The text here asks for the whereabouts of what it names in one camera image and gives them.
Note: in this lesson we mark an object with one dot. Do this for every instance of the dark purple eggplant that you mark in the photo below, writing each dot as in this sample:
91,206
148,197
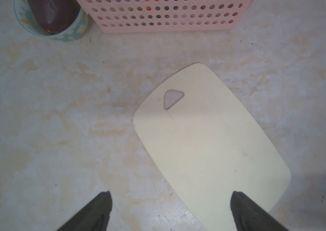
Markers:
54,16

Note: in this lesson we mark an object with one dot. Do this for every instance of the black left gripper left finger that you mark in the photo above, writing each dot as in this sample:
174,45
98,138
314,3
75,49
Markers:
92,217

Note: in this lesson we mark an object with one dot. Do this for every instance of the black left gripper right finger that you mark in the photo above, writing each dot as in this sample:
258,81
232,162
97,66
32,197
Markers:
248,216

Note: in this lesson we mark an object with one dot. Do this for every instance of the patterned light bowl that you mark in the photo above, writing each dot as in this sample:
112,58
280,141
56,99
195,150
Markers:
26,18

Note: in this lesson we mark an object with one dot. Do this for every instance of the pink plastic basket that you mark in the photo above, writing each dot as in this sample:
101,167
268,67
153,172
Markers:
164,16

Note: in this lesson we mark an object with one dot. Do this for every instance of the cream plastic cutting board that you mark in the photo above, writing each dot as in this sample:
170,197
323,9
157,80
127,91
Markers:
207,145

